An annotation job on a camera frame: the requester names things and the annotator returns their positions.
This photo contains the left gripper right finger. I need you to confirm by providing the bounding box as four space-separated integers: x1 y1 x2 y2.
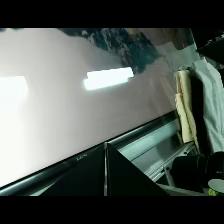
106 143 170 197

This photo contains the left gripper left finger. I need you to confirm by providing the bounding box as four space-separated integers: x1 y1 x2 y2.
41 143 107 197

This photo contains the light grey shirt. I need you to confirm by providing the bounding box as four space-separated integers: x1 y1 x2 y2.
192 57 224 155

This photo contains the cream garment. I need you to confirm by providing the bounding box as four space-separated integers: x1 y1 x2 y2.
174 67 202 154

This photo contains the silver frame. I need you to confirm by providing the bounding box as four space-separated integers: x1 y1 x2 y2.
106 114 205 197

